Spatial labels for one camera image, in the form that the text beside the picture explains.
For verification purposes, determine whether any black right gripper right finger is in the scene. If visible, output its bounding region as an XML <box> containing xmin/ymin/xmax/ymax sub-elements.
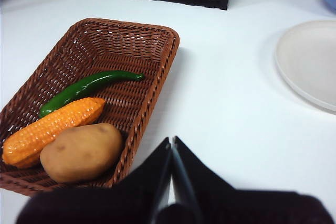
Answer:
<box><xmin>172</xmin><ymin>136</ymin><xmax>336</xmax><ymax>224</ymax></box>

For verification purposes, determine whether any orange toy corn cob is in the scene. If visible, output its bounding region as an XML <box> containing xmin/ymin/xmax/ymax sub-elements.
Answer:
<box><xmin>2</xmin><ymin>97</ymin><xmax>106</xmax><ymax>169</ymax></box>

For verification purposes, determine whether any brown wicker basket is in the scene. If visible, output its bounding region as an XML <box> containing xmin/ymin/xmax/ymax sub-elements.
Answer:
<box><xmin>0</xmin><ymin>18</ymin><xmax>181</xmax><ymax>198</ymax></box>

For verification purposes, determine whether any tan toy potato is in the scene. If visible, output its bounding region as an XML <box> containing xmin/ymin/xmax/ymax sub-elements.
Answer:
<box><xmin>39</xmin><ymin>123</ymin><xmax>123</xmax><ymax>184</ymax></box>

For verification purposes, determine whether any cream plate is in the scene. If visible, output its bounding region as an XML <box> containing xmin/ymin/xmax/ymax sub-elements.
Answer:
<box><xmin>275</xmin><ymin>20</ymin><xmax>336</xmax><ymax>115</ymax></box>

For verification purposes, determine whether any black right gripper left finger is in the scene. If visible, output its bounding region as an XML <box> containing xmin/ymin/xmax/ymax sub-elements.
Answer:
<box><xmin>15</xmin><ymin>136</ymin><xmax>172</xmax><ymax>224</ymax></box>

